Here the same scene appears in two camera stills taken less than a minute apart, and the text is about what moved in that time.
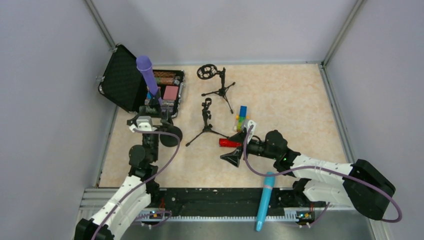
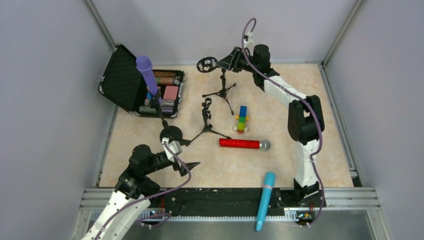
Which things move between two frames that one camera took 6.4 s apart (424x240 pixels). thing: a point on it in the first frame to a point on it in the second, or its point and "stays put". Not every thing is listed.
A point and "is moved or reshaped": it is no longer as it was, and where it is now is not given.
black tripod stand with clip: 207,127 stays put
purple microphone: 144,63 stays put
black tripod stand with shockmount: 207,71 is moved or reshaped
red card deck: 171,92 stays put
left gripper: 154,112 to 180,165
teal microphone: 270,178 stays put
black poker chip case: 123,84 stays put
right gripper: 244,145 to 236,58
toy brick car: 241,117 stays put
